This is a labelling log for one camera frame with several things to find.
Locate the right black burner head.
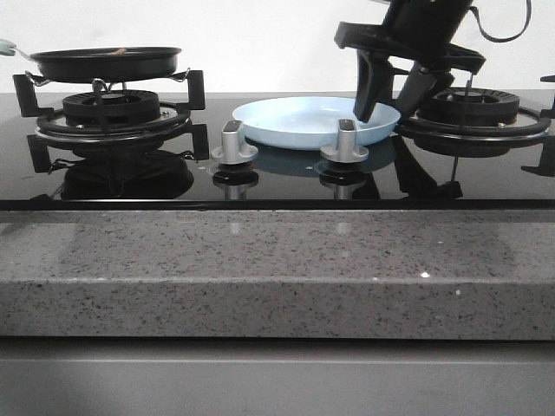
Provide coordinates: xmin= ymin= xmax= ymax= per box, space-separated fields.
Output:
xmin=419 ymin=87 xmax=520 ymax=116

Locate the right silver stove knob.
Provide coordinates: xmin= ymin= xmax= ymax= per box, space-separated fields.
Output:
xmin=320 ymin=119 xmax=369 ymax=164

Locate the black glass gas cooktop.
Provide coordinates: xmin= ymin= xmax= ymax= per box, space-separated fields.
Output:
xmin=1 ymin=94 xmax=554 ymax=211

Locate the left black burner head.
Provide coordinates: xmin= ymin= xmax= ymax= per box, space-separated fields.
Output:
xmin=62 ymin=89 xmax=160 ymax=127

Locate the left silver stove knob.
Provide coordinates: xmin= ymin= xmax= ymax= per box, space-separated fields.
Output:
xmin=211 ymin=120 xmax=258 ymax=166

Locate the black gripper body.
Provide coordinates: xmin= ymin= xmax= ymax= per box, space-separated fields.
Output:
xmin=335 ymin=0 xmax=486 ymax=73

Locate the grey speckled stone countertop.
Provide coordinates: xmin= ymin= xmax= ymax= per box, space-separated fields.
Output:
xmin=1 ymin=210 xmax=554 ymax=341

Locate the black burner head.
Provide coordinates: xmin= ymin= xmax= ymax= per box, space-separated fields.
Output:
xmin=62 ymin=89 xmax=160 ymax=127
xmin=419 ymin=87 xmax=520 ymax=116

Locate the right black pan support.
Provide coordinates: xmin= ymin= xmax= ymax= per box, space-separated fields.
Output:
xmin=395 ymin=102 xmax=554 ymax=177

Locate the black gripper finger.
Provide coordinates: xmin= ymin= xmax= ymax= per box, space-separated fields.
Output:
xmin=353 ymin=49 xmax=394 ymax=122
xmin=395 ymin=62 xmax=454 ymax=117

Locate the black pan support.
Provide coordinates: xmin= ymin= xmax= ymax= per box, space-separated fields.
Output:
xmin=395 ymin=102 xmax=554 ymax=177
xmin=13 ymin=70 xmax=209 ymax=160

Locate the silver stove knob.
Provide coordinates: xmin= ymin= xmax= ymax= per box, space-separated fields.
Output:
xmin=211 ymin=120 xmax=258 ymax=166
xmin=320 ymin=119 xmax=369 ymax=164

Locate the left black pan support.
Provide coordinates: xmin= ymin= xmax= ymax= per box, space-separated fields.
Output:
xmin=13 ymin=70 xmax=209 ymax=160

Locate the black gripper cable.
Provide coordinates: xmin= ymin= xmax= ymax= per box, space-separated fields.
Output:
xmin=470 ymin=0 xmax=532 ymax=43

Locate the black frying pan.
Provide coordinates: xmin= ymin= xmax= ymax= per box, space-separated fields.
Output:
xmin=29 ymin=47 xmax=181 ymax=83

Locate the grey cabinet front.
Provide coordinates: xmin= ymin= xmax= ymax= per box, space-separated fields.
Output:
xmin=1 ymin=338 xmax=554 ymax=415

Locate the light blue plate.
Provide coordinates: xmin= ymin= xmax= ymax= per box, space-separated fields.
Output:
xmin=232 ymin=95 xmax=402 ymax=151

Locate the chrome wire pan reducer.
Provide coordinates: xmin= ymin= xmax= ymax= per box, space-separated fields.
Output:
xmin=23 ymin=68 xmax=192 ymax=91

